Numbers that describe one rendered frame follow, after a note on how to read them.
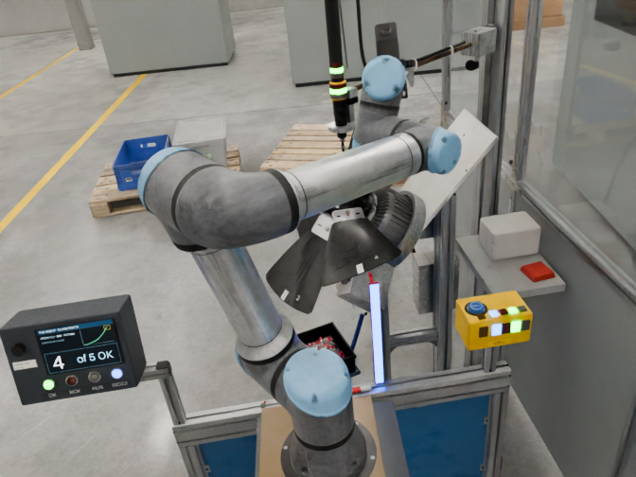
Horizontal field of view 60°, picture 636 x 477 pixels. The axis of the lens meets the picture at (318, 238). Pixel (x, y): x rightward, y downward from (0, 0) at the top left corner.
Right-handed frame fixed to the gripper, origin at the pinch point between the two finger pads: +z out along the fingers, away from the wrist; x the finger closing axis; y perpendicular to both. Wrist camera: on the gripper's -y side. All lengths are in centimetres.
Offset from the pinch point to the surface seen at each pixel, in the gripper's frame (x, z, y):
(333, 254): -20, 3, 46
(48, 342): -77, -40, 47
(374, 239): -9.0, 5.8, 43.9
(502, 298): 22, -1, 60
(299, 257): -34, 22, 53
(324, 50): -103, 566, -30
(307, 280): -32, 18, 59
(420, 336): -1, 51, 96
